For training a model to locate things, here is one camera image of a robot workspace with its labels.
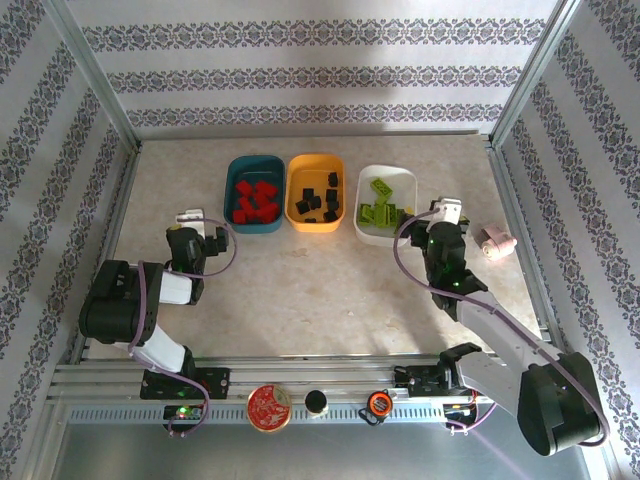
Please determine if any orange plastic container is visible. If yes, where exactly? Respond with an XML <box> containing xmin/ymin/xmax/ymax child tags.
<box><xmin>284</xmin><ymin>153</ymin><xmax>348</xmax><ymax>235</ymax></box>

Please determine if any round red tin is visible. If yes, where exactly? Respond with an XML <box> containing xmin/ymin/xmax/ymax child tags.
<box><xmin>246</xmin><ymin>383</ymin><xmax>292</xmax><ymax>434</ymax></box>

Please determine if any aluminium frame rail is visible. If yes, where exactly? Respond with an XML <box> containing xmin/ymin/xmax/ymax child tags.
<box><xmin>67</xmin><ymin>142</ymin><xmax>146</xmax><ymax>364</ymax></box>
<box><xmin>134</xmin><ymin>127</ymin><xmax>494</xmax><ymax>141</ymax></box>
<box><xmin>484</xmin><ymin>142</ymin><xmax>566</xmax><ymax>351</ymax></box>

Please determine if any orange black tape measure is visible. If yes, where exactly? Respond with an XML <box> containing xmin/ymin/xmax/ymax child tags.
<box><xmin>358</xmin><ymin>388</ymin><xmax>399</xmax><ymax>427</ymax></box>

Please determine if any black round knob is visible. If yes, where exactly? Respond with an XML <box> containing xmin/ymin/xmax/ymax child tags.
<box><xmin>304</xmin><ymin>389</ymin><xmax>329</xmax><ymax>416</ymax></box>

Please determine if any aluminium frame post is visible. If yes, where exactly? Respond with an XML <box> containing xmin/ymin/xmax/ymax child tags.
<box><xmin>42</xmin><ymin>0</ymin><xmax>144</xmax><ymax>151</ymax></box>
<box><xmin>487</xmin><ymin>0</ymin><xmax>589</xmax><ymax>151</ymax></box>

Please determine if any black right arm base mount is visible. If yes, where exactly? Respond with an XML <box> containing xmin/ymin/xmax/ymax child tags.
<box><xmin>394</xmin><ymin>364</ymin><xmax>454</xmax><ymax>401</ymax></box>

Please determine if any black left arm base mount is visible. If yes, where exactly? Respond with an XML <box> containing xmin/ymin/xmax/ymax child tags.
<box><xmin>141</xmin><ymin>367</ymin><xmax>232</xmax><ymax>401</ymax></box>

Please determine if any teal plastic container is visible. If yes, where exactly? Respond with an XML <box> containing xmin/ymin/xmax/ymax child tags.
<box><xmin>222</xmin><ymin>154</ymin><xmax>287</xmax><ymax>235</ymax></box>

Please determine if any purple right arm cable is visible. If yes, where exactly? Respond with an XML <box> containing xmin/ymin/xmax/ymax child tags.
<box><xmin>393</xmin><ymin>209</ymin><xmax>611</xmax><ymax>449</ymax></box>

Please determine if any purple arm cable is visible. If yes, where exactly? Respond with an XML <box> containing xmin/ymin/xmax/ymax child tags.
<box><xmin>127</xmin><ymin>217</ymin><xmax>240</xmax><ymax>439</ymax></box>
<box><xmin>393</xmin><ymin>209</ymin><xmax>611</xmax><ymax>449</ymax></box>

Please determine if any white plastic container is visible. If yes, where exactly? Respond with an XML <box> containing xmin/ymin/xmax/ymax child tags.
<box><xmin>352</xmin><ymin>164</ymin><xmax>418</xmax><ymax>247</ymax></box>

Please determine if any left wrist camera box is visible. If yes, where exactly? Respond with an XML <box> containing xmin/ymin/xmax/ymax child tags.
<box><xmin>174</xmin><ymin>207</ymin><xmax>207</xmax><ymax>234</ymax></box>

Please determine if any grey slotted cable duct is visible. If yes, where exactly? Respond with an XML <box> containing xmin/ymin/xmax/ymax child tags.
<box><xmin>64</xmin><ymin>403</ymin><xmax>451</xmax><ymax>425</ymax></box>

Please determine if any small board with wires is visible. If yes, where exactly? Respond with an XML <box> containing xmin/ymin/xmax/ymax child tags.
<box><xmin>442</xmin><ymin>394</ymin><xmax>481</xmax><ymax>436</ymax></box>

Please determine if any circuit board with lit LEDs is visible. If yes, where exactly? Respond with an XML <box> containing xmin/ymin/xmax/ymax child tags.
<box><xmin>163</xmin><ymin>403</ymin><xmax>205</xmax><ymax>421</ymax></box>

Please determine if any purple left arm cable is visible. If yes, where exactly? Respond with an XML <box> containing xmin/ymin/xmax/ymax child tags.
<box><xmin>127</xmin><ymin>217</ymin><xmax>240</xmax><ymax>439</ymax></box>

